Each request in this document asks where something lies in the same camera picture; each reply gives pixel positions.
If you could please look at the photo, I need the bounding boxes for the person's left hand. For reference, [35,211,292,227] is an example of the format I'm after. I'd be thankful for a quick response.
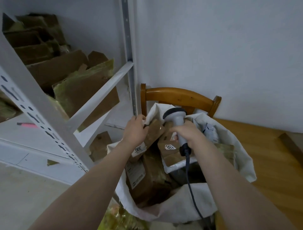
[122,114,150,149]

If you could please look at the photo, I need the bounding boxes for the person's right hand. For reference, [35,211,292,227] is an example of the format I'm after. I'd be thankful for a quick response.
[169,120,205,152]

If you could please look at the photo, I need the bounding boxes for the grey handheld barcode scanner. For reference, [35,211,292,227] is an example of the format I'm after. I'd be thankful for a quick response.
[162,108,192,157]

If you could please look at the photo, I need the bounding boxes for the white woven sack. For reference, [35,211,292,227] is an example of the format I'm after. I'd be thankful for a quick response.
[107,102,257,224]

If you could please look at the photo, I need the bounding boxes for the person's left forearm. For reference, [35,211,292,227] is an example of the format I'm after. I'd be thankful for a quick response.
[28,140,142,230]

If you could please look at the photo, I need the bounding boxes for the person's right forearm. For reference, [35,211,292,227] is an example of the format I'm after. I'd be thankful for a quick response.
[189,139,297,230]

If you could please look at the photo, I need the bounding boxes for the brown parcel with square label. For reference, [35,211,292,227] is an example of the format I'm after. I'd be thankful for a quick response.
[129,118,165,164]

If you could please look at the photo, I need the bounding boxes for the brown parcel with round sticker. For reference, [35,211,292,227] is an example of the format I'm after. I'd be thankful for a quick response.
[158,132,197,168]

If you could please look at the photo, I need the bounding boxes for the wooden chair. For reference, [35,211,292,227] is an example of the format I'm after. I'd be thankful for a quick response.
[140,83,222,118]

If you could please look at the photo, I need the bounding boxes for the white plastic mailer bag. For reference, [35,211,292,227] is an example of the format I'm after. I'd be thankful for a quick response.
[202,123,220,144]

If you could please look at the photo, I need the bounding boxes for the brown parcel with shipping label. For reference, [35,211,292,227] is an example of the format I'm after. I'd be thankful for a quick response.
[125,151,174,207]

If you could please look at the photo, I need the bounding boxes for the small brown cardboard box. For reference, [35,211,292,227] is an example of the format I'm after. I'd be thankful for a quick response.
[89,131,113,162]

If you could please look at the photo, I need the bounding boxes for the greenish brown taped parcel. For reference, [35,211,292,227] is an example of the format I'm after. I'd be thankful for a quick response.
[214,143,235,167]

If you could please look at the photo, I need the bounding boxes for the pile of brown cardboard parcels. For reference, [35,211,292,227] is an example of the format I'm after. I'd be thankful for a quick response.
[0,13,120,132]

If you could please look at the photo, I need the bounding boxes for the yellow green plastic bag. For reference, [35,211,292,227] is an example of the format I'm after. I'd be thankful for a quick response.
[98,203,148,230]

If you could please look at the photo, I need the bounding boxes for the wooden table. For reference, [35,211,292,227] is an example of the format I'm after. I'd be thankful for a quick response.
[213,118,303,230]

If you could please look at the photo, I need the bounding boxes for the white metal shelf rack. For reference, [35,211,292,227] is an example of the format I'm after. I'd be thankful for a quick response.
[0,0,138,174]

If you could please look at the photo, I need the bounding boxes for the dark wooden strip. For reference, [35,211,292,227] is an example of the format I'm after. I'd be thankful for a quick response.
[278,133,303,167]

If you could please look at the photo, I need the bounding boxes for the pink marker pen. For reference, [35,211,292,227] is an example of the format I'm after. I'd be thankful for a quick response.
[17,122,38,129]

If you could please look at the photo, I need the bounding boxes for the dark scanner cable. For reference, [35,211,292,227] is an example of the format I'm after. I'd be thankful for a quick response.
[184,149,204,220]

